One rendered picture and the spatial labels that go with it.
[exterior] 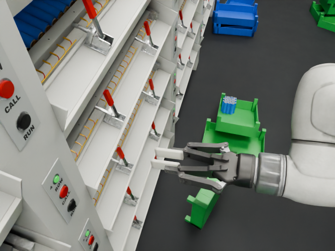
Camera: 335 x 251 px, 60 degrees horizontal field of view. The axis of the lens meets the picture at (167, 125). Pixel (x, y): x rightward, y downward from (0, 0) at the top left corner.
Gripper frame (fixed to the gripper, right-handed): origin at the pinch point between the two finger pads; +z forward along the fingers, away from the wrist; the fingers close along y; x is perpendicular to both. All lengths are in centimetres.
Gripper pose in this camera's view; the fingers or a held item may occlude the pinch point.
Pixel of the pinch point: (166, 159)
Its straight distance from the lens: 69.9
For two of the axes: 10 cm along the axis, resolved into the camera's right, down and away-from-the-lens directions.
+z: -9.6, -1.0, 2.6
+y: 2.5, -7.3, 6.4
